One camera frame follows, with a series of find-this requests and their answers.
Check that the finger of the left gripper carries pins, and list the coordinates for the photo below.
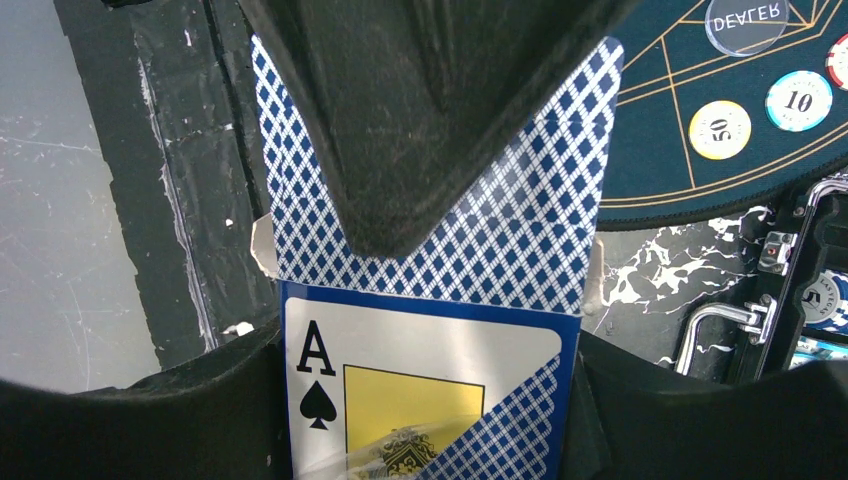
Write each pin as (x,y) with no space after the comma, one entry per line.
(408,102)

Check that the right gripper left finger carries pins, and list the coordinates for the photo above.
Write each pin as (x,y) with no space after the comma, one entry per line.
(218,416)

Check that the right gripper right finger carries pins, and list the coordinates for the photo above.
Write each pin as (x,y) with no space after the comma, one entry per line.
(631,419)

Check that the playing card deck box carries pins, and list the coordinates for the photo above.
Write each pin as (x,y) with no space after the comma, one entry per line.
(451,362)

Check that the blue patterned playing cards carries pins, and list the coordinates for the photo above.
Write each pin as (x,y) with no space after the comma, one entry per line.
(530,218)

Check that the clear dealer button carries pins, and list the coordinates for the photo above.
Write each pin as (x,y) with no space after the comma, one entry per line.
(742,28)

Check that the white chip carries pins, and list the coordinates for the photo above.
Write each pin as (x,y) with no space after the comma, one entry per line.
(799,101)
(836,62)

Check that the black poker chip case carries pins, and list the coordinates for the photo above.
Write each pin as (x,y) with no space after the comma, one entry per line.
(808,236)

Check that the loose light blue chips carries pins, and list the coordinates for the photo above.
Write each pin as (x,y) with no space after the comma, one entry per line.
(825,302)

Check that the round dark blue poker mat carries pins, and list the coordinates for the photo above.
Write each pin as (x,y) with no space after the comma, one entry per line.
(654,177)

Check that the chrome case handle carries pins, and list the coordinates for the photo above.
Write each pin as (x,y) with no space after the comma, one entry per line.
(755,321)

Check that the aluminium rail front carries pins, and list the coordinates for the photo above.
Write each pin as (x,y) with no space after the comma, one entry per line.
(131,177)

